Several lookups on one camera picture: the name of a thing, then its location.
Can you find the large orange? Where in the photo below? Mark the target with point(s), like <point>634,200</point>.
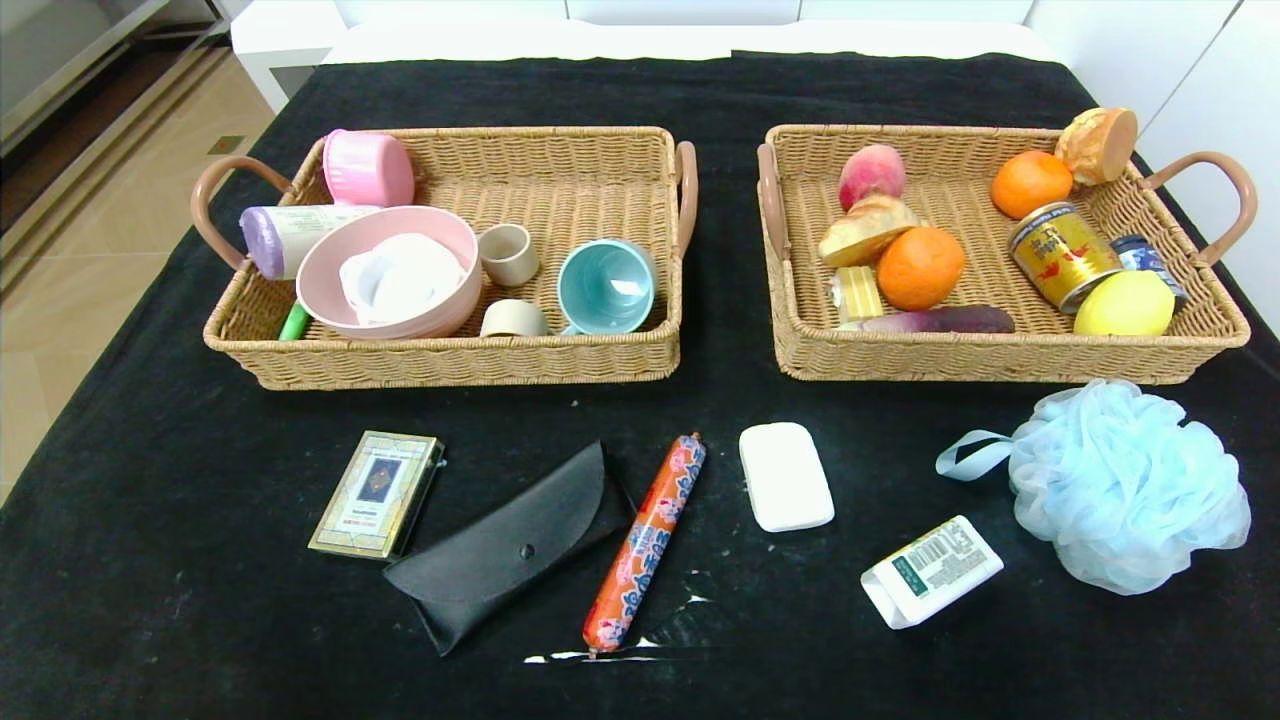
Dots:
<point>920,268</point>

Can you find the pink bowl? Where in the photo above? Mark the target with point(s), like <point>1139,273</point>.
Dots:
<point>325,265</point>

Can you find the bread slice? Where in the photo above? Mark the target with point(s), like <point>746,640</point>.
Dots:
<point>860,232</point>

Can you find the white bottle with purple cap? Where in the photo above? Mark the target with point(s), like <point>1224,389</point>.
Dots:
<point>290,235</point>

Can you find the yellow lemon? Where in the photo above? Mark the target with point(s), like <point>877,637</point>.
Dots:
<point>1124,304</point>

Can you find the pink plastic cup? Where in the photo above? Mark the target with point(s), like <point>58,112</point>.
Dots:
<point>367,167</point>

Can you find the wicker basket holding tableware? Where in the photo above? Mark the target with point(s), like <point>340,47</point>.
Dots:
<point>560,190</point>

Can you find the yellow cheese block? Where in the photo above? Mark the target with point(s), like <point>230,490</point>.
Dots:
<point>860,293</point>

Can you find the white drink carton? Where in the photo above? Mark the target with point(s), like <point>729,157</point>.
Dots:
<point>930,572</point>

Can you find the round bread roll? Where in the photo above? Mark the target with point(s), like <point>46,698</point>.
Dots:
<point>1098,145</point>

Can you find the brass floor socket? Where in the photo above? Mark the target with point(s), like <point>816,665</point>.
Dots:
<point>225,144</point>

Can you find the beige small cup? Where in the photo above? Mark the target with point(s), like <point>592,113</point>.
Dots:
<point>512,320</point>
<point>508,262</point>

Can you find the teal mug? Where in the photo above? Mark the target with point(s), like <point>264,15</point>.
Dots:
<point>600,290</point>

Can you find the gold drink can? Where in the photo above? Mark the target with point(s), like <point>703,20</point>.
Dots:
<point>1062,258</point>

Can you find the blue and white can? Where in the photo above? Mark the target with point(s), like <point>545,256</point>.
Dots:
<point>1140,255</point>

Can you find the purple sweet potato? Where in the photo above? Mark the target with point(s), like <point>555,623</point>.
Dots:
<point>950,320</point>

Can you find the white soap bar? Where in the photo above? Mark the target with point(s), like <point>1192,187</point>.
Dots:
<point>785,478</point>

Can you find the pink peach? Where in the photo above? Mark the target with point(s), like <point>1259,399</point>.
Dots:
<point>871,175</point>

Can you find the gold bordered card box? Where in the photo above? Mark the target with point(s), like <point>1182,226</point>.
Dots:
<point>375,490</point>

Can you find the orange wrapped sausage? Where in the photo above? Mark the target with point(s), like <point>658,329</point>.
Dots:
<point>640,550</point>

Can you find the grey metal door frame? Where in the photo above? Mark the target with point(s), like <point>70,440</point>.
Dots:
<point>60,60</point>

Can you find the small orange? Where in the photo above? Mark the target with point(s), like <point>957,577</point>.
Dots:
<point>1030,184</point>

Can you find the light blue bath loofah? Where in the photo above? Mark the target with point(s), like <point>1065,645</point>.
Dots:
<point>1120,490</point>

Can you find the wicker basket holding food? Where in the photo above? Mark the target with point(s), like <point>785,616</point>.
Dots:
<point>960,195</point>

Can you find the black glasses case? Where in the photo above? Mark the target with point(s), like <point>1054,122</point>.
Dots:
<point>500,560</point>

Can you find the green plastic stick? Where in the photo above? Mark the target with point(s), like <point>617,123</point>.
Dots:
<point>294,323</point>

